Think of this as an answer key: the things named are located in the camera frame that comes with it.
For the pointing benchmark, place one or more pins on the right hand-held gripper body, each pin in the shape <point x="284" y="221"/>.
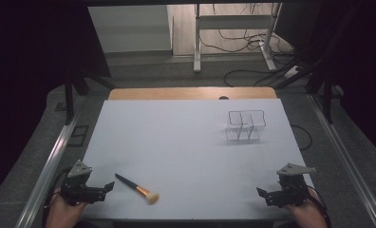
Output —
<point x="292" y="186"/>

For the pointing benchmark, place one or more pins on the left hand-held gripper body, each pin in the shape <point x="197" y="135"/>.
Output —
<point x="78" y="186"/>

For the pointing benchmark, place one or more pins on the clear acrylic organizer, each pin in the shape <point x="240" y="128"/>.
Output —
<point x="244" y="125"/>

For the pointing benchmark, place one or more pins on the person's left hand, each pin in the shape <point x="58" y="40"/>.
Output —
<point x="64" y="210"/>

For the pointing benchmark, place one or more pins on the person's right hand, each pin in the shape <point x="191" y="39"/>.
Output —
<point x="306" y="215"/>

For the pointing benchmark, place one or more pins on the black floor socket plate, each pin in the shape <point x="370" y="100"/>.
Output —
<point x="78" y="136"/>

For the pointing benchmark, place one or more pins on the black stand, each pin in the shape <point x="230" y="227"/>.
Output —
<point x="328" y="95"/>
<point x="69" y="95"/>

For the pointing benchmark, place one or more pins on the white power strip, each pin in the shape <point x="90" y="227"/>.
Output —
<point x="291" y="72"/>

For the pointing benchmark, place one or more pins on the white cabinet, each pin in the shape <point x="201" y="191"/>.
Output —
<point x="130" y="28"/>

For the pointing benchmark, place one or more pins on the aluminium rail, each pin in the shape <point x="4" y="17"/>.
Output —
<point x="48" y="171"/>
<point x="347" y="158"/>

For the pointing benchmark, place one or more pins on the white desk frame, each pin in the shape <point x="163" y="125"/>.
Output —
<point x="232" y="22"/>

